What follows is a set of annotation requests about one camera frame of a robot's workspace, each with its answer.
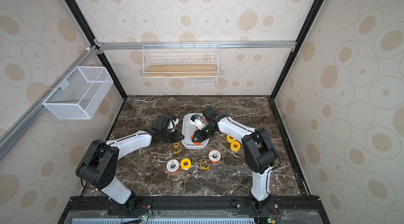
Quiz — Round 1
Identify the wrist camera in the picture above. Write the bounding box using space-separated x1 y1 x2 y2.
190 114 206 129
166 118 179 131

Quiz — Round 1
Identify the aluminium rail wall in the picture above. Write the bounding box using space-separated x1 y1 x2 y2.
95 40 297 50
1 45 97 160

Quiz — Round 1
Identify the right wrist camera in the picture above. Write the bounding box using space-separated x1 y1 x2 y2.
190 114 206 129

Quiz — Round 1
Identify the yellow black roll lower centre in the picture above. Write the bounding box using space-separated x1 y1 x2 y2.
199 159 210 170

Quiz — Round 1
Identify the orange tape roll lower left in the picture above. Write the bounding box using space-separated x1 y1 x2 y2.
166 159 180 173

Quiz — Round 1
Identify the yellow tape roll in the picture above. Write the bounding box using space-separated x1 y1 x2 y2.
180 158 191 170
226 135 237 144
230 141 241 152

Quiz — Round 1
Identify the orange tape roll lower right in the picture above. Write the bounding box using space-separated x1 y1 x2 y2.
209 150 222 163

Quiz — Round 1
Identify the yellow black flat roll lower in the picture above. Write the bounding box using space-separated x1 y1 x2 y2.
172 143 182 154

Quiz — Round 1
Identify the aluminium rail back wall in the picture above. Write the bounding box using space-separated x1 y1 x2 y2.
95 40 297 50

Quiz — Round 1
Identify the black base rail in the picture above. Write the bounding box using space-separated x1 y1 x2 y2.
59 196 330 224

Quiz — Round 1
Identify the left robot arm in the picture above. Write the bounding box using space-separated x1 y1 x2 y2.
76 115 184 205

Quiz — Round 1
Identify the aluminium rail left wall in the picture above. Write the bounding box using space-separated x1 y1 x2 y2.
1 45 97 160

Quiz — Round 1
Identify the orange tape roll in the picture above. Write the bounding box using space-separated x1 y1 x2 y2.
209 150 222 163
166 159 180 173

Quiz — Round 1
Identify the white wire shelf wood board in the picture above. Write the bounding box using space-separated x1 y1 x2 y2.
142 47 219 84

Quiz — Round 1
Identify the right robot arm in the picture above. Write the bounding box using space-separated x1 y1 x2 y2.
189 106 280 203

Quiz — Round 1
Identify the white plastic storage box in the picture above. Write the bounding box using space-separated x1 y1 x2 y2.
182 113 209 150

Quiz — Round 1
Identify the orange tape roll mid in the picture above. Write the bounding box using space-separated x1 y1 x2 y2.
192 140 203 146

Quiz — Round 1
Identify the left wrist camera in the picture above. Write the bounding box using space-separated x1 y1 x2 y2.
166 118 179 131

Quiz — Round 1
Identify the white mesh basket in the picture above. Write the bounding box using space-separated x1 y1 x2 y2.
43 66 113 120

